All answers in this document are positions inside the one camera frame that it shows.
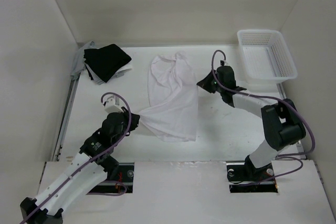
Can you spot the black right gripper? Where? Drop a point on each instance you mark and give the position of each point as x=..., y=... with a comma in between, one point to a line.
x=206, y=82

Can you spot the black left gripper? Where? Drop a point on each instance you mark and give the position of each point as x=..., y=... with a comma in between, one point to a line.
x=136, y=118

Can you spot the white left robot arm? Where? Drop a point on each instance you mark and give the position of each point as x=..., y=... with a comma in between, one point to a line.
x=92, y=165

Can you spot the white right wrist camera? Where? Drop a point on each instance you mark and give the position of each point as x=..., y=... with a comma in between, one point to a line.
x=224, y=63

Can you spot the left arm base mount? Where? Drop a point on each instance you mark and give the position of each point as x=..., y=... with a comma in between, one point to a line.
x=120, y=181

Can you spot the folded white tank top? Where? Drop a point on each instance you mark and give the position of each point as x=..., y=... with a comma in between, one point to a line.
x=122, y=70

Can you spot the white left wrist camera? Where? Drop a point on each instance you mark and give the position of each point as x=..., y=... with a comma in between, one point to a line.
x=112, y=105

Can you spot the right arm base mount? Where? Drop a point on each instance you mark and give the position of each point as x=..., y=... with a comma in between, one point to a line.
x=243, y=177

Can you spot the folded black tank top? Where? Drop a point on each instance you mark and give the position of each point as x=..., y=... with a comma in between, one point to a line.
x=103, y=63

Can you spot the folded grey tank top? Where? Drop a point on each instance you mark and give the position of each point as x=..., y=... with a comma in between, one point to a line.
x=78, y=64

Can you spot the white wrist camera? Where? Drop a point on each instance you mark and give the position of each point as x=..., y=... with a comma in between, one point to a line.
x=112, y=105
x=224, y=63

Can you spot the white plastic basket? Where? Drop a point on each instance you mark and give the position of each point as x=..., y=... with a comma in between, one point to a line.
x=265, y=56

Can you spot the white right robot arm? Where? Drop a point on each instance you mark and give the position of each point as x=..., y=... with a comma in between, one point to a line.
x=282, y=125

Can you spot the white tank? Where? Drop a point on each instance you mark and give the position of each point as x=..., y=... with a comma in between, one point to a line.
x=173, y=99
x=122, y=70

